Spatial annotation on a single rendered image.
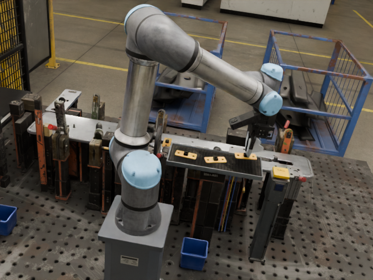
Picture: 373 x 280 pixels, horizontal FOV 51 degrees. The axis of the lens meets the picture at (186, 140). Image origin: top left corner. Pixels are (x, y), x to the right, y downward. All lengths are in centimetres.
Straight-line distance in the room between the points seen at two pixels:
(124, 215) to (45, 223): 73
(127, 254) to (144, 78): 56
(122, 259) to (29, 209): 78
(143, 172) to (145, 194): 7
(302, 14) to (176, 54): 873
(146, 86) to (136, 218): 40
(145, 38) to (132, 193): 45
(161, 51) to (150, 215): 51
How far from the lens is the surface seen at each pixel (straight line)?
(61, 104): 176
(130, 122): 121
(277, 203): 162
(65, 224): 189
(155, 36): 101
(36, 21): 501
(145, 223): 124
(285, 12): 963
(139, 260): 131
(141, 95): 117
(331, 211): 226
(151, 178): 115
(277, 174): 155
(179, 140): 194
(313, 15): 973
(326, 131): 437
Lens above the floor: 199
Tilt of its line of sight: 30 degrees down
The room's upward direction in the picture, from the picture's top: 8 degrees clockwise
